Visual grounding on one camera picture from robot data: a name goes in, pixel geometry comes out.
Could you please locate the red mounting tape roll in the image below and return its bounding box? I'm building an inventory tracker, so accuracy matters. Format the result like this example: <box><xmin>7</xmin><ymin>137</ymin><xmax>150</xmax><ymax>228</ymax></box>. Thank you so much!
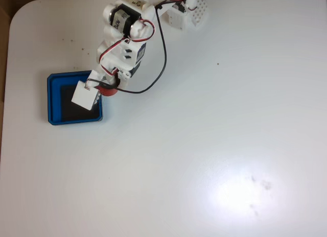
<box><xmin>98</xmin><ymin>84</ymin><xmax>119</xmax><ymax>98</ymax></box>

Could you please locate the blue square box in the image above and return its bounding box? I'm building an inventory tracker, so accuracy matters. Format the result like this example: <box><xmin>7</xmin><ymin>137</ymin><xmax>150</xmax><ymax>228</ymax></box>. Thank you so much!
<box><xmin>46</xmin><ymin>69</ymin><xmax>104</xmax><ymax>126</ymax></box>

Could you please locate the black square liner pad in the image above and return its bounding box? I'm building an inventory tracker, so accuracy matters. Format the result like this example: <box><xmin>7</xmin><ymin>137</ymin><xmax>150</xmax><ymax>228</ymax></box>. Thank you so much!
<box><xmin>60</xmin><ymin>84</ymin><xmax>100</xmax><ymax>122</ymax></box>

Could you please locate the white square camera box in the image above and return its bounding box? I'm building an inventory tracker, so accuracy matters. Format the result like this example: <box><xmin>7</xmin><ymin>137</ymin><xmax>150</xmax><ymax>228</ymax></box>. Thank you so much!
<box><xmin>71</xmin><ymin>80</ymin><xmax>99</xmax><ymax>111</ymax></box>

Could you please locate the red white servo wire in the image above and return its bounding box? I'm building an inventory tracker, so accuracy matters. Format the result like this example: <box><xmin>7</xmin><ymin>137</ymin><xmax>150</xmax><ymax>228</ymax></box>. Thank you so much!
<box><xmin>98</xmin><ymin>19</ymin><xmax>156</xmax><ymax>77</ymax></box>

